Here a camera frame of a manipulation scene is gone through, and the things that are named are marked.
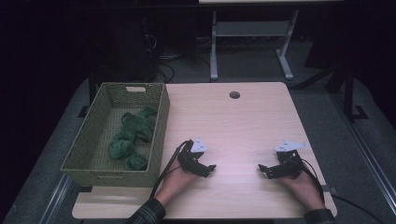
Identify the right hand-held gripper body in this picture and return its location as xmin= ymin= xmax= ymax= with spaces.
xmin=274 ymin=139 xmax=308 ymax=180

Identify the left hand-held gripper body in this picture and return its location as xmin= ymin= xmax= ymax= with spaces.
xmin=177 ymin=136 xmax=209 ymax=175

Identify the green fluffy cloth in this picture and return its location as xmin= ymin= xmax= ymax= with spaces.
xmin=106 ymin=105 xmax=159 ymax=172

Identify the green woven basket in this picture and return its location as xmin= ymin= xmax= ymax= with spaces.
xmin=60 ymin=81 xmax=171 ymax=189

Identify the person's right hand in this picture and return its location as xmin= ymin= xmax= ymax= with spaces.
xmin=278 ymin=169 xmax=327 ymax=212

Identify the person's left hand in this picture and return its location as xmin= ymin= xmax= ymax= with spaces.
xmin=154 ymin=157 xmax=200 ymax=208

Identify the grey tape piece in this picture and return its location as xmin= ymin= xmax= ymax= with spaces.
xmin=320 ymin=184 xmax=339 ymax=195

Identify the black metal stand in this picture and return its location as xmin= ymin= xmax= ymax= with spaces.
xmin=292 ymin=62 xmax=370 ymax=122
xmin=78 ymin=69 xmax=98 ymax=119

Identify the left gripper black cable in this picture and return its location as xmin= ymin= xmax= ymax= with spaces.
xmin=148 ymin=139 xmax=192 ymax=200

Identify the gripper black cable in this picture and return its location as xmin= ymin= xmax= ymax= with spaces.
xmin=148 ymin=139 xmax=192 ymax=200
xmin=292 ymin=157 xmax=327 ymax=204

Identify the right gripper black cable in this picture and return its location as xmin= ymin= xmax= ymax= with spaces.
xmin=292 ymin=157 xmax=327 ymax=204

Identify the black floor cable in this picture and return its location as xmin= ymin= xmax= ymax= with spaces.
xmin=331 ymin=193 xmax=389 ymax=224

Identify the metal floor rail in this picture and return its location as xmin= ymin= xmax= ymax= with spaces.
xmin=330 ymin=92 xmax=396 ymax=216
xmin=40 ymin=174 xmax=73 ymax=224

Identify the bundle of floor cables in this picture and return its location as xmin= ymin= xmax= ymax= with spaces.
xmin=143 ymin=31 xmax=185 ymax=84

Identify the grey metal desk frame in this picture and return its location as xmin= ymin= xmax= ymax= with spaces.
xmin=208 ymin=8 xmax=301 ymax=82

